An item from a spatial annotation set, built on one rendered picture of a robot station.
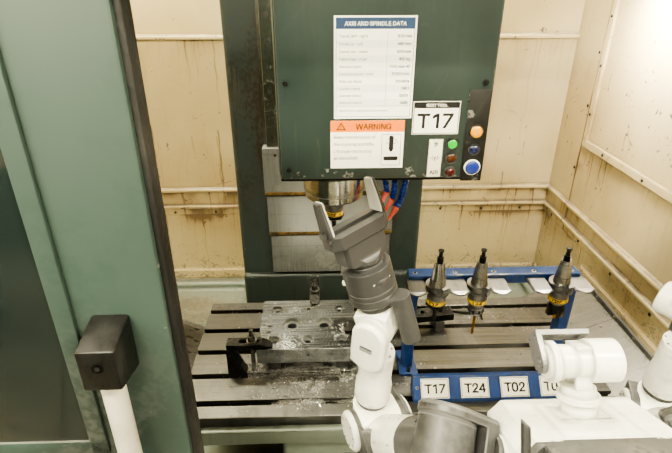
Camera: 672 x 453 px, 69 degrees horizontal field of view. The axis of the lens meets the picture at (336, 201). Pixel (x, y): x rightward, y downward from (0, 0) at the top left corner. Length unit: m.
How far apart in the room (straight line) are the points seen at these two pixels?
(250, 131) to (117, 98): 1.21
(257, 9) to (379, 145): 0.78
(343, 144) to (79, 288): 0.59
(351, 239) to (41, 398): 0.49
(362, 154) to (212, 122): 1.18
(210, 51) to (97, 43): 1.53
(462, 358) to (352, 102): 0.91
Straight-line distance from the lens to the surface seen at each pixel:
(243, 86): 1.71
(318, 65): 1.00
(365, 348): 0.89
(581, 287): 1.45
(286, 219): 1.82
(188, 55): 2.10
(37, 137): 0.61
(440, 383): 1.45
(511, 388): 1.51
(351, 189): 1.23
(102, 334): 0.68
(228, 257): 2.41
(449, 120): 1.06
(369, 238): 0.81
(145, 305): 0.67
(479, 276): 1.32
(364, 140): 1.04
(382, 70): 1.01
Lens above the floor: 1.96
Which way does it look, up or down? 25 degrees down
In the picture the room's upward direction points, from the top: straight up
